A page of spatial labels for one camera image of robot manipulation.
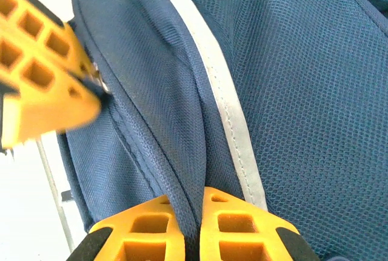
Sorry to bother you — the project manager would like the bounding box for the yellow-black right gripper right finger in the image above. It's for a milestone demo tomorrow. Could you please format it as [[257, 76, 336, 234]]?
[[199, 187, 321, 261]]

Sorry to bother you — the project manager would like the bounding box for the navy blue student backpack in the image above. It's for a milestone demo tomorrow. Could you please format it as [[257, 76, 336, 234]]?
[[56, 0, 388, 261]]

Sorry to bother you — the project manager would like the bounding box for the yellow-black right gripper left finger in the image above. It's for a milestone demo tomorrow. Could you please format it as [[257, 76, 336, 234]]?
[[66, 194, 186, 261]]

